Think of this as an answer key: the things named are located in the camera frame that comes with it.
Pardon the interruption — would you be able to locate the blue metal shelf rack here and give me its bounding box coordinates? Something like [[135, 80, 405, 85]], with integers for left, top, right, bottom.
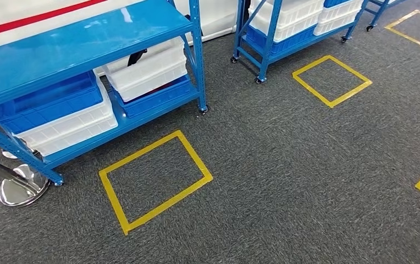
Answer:
[[0, 0, 209, 187]]

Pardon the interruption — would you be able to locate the blue plastic bin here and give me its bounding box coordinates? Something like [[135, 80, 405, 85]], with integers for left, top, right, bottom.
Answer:
[[323, 0, 353, 9], [112, 74, 193, 119], [0, 71, 104, 135], [245, 24, 318, 56]]

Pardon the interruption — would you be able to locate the white plastic bin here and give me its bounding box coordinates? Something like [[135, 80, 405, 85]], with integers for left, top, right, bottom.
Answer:
[[312, 10, 361, 36], [102, 36, 188, 92], [12, 80, 119, 149], [250, 10, 322, 43], [248, 0, 325, 30], [317, 0, 364, 24], [117, 62, 190, 103], [31, 124, 119, 158]]

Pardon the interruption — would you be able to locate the yellow floor tape square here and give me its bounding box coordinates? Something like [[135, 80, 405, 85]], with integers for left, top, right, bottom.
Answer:
[[384, 9, 420, 51], [98, 130, 214, 237]]

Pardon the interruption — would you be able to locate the black item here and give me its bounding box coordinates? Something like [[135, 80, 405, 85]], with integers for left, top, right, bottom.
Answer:
[[126, 48, 148, 68]]

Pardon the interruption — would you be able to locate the blue wheeled metal rack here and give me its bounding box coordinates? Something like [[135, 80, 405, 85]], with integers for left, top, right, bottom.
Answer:
[[364, 0, 411, 33], [230, 0, 370, 85]]

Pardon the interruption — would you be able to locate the white car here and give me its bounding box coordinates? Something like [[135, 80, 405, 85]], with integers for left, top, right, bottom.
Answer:
[[0, 0, 249, 56]]

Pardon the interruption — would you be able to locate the red barrier belt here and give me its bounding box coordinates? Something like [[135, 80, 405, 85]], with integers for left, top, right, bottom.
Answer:
[[0, 0, 108, 40]]

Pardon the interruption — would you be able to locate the black stanchion post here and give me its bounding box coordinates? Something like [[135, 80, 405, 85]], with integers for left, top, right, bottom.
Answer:
[[0, 136, 51, 208]]

